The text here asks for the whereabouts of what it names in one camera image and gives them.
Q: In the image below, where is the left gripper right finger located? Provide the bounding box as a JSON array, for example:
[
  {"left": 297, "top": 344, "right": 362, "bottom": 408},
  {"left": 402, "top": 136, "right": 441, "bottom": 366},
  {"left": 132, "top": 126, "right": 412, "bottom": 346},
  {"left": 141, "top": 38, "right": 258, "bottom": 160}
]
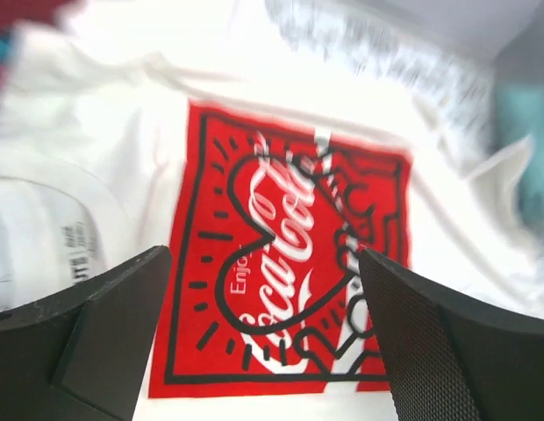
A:
[{"left": 359, "top": 249, "right": 544, "bottom": 421}]

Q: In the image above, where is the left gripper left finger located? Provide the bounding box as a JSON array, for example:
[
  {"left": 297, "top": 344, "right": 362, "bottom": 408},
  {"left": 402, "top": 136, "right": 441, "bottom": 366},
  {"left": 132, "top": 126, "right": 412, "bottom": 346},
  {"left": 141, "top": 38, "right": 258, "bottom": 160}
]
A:
[{"left": 0, "top": 246, "right": 172, "bottom": 421}]

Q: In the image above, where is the white Coca-Cola t-shirt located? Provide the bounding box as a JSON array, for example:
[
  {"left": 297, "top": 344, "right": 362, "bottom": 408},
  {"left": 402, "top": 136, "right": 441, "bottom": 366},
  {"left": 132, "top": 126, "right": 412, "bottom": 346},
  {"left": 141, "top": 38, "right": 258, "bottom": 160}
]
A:
[{"left": 0, "top": 1, "right": 544, "bottom": 420}]

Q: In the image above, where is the teal t-shirt in bin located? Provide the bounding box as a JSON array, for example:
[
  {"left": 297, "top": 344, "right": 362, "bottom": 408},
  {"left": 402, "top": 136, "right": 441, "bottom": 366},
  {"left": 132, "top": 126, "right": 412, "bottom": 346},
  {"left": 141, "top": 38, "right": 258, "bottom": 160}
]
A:
[{"left": 495, "top": 83, "right": 544, "bottom": 242}]

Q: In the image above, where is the floral patterned table mat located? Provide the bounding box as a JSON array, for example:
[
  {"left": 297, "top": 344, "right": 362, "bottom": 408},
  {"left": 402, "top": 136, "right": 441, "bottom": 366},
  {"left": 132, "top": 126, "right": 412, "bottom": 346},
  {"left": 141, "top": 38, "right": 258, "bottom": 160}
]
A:
[{"left": 265, "top": 1, "right": 493, "bottom": 141}]

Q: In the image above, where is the folded teal t-shirt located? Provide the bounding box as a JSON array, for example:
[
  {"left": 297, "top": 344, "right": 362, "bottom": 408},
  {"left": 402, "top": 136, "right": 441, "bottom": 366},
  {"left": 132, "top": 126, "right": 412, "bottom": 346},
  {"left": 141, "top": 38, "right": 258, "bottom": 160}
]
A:
[{"left": 0, "top": 33, "right": 11, "bottom": 66}]

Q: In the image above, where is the folded red t-shirt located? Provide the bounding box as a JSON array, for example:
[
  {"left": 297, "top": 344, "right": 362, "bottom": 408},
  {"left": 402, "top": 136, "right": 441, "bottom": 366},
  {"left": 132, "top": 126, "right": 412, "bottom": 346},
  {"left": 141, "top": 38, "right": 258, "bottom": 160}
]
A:
[{"left": 0, "top": 0, "right": 87, "bottom": 32}]

